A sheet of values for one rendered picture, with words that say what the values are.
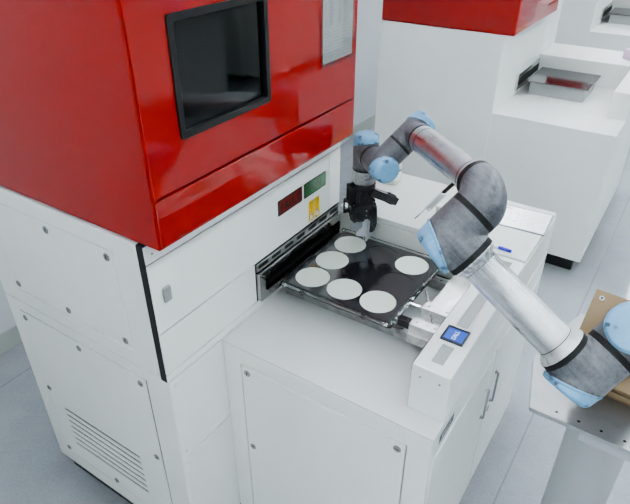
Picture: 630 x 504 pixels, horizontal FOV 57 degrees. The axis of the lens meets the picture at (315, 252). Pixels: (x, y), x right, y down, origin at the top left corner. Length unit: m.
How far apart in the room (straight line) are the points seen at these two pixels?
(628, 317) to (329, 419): 0.74
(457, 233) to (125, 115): 0.72
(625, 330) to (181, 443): 1.14
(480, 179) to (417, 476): 0.72
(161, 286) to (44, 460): 1.35
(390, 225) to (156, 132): 0.95
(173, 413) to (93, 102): 0.82
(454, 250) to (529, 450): 1.39
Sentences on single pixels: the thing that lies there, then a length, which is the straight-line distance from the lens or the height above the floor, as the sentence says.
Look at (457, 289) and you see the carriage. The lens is 1.75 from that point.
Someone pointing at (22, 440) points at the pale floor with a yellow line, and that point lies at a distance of 2.71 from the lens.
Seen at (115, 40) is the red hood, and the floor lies 1.65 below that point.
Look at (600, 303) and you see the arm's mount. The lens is 1.64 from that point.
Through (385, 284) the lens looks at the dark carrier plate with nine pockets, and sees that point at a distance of 1.70.
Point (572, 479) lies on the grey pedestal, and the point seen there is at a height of 0.49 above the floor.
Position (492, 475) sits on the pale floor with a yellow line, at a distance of 2.44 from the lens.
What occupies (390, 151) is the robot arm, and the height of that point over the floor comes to 1.26.
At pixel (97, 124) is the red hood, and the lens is 1.25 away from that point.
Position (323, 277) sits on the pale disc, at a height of 0.90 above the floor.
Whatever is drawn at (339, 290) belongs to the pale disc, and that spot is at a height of 0.90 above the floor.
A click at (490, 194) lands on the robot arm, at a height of 1.31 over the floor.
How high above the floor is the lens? 1.88
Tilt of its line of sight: 33 degrees down
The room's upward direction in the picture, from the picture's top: straight up
